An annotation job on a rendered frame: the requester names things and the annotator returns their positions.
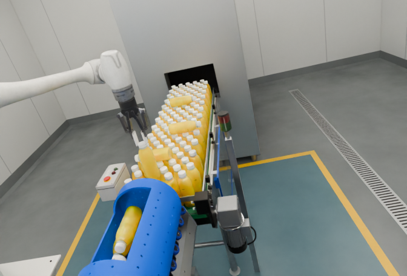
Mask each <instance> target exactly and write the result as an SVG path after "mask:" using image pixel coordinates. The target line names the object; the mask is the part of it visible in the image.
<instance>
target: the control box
mask: <svg viewBox="0 0 407 276"><path fill-rule="evenodd" d="M115 167H117V170H115V172H116V173H115V174H111V173H112V172H113V171H114V168H115ZM110 169H111V170H110ZM106 176H110V179H109V180H107V181H104V178H105V177H106ZM129 178H130V174H129V172H128V169H127V167H126V164H125V163H118V164H114V165H109V166H108V168H107V169H106V171H105V172H104V174H103V176H102V177H101V179H100V181H99V182H98V184H97V185H96V189H97V191H98V193H99V195H100V198H101V200H102V201H103V202H104V201H109V200H116V197H117V195H118V194H119V191H120V190H121V188H122V187H123V186H124V185H125V183H124V181H125V180H126V179H129Z"/></svg>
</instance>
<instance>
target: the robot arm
mask: <svg viewBox="0 0 407 276"><path fill-rule="evenodd" d="M76 82H88V83H89V84H90V85H94V84H105V83H106V84H107V85H109V86H110V88H111V90H112V92H113V95H114V98H115V100H116V101H118V104H119V106H120V109H121V112H120V113H118V114H117V117H118V118H119V120H120V122H121V124H122V126H123V128H124V131H125V132H126V133H130V135H131V138H132V139H134V141H135V144H136V146H138V143H139V141H138V138H137V135H136V132H135V131H133V130H134V129H133V125H132V121H131V118H132V117H133V118H134V119H135V120H136V122H137V124H138V125H139V127H140V129H141V134H142V137H143V140H144V142H145V144H147V143H148V139H147V135H148V134H147V132H146V130H147V129H148V122H147V118H146V115H145V108H143V109H142V108H139V107H138V106H137V103H136V99H135V97H134V95H135V92H134V89H133V85H132V84H131V76H130V72H129V69H128V66H127V63H126V61H125V59H124V57H123V55H121V53H120V52H119V51H118V50H108V51H105V52H103V53H102V54H101V57H100V59H93V60H91V61H88V62H85V63H84V65H83V66H82V67H81V68H77V69H74V70H70V71H65V72H62V73H58V74H52V75H49V76H44V77H40V78H36V79H31V80H25V81H20V82H3V83H0V108H2V107H5V106H7V105H10V104H13V103H15V102H19V101H22V100H25V99H28V98H31V97H35V96H38V95H41V94H44V93H47V92H49V91H52V90H55V89H57V88H61V87H63V86H66V85H68V84H72V83H76ZM139 111H140V113H141V116H142V120H143V123H144V124H143V123H142V121H141V119H140V117H139V115H138V112H139ZM123 115H124V116H125V117H126V118H127V122H128V125H127V123H126V121H125V119H124V117H123Z"/></svg>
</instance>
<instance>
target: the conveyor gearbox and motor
mask: <svg viewBox="0 0 407 276"><path fill-rule="evenodd" d="M214 211H215V216H216V217H217V220H218V221H219V226H220V227H221V228H222V229H223V233H224V236H225V240H226V243H227V246H228V249H229V251H230V252H232V253H234V254H240V253H242V252H243V251H245V250H246V248H247V245H250V244H252V243H253V242H254V241H255V240H256V231H255V229H254V228H253V227H252V226H250V221H249V219H248V218H244V216H243V215H242V214H241V210H240V205H239V199H238V197H237V195H230V196H225V197H218V198H217V204H216V209H215V210H214ZM251 229H253V231H254V233H255V238H254V240H253V241H252V242H250V243H247V238H246V237H248V236H252V235H251Z"/></svg>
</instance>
